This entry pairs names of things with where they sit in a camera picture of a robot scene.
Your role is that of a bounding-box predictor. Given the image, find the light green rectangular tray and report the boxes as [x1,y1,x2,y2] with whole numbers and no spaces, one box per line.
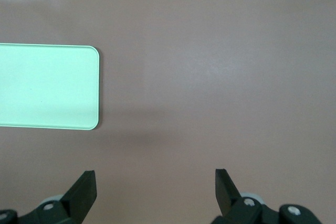
[0,42,100,131]

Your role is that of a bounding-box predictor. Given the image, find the brown table cover mat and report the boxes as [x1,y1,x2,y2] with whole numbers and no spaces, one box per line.
[0,0,336,224]

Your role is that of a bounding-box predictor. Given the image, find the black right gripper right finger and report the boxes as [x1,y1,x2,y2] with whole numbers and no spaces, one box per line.
[209,168,323,224]

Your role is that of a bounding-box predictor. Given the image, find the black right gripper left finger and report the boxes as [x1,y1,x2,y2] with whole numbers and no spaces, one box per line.
[0,170,98,224]

